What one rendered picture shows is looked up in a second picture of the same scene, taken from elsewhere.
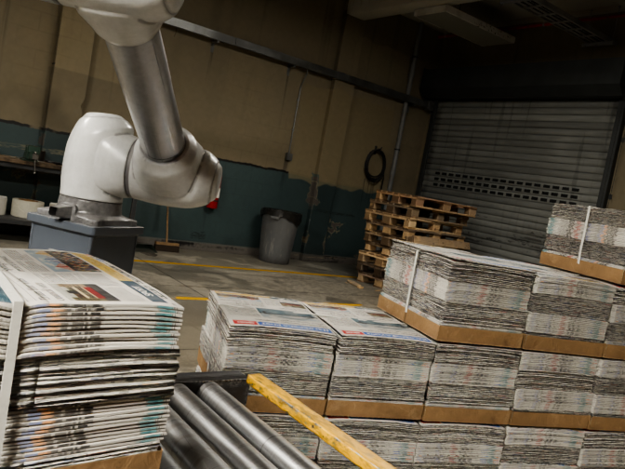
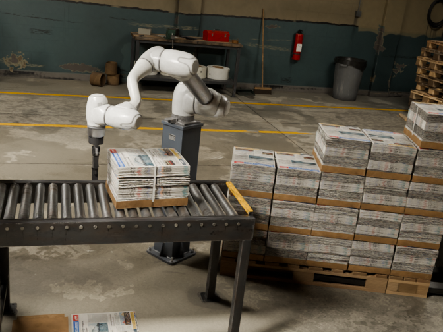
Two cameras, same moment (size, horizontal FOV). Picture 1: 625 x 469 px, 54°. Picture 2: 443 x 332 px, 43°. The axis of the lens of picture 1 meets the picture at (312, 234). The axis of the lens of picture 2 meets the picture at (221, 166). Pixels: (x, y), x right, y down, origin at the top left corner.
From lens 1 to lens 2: 213 cm
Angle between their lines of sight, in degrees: 24
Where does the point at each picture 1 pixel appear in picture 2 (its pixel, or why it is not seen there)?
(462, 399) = (335, 196)
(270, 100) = not seen: outside the picture
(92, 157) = (181, 101)
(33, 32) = not seen: outside the picture
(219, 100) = not seen: outside the picture
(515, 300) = (360, 154)
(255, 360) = (242, 176)
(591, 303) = (403, 156)
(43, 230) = (167, 126)
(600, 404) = (410, 202)
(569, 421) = (393, 209)
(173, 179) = (208, 110)
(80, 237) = (178, 130)
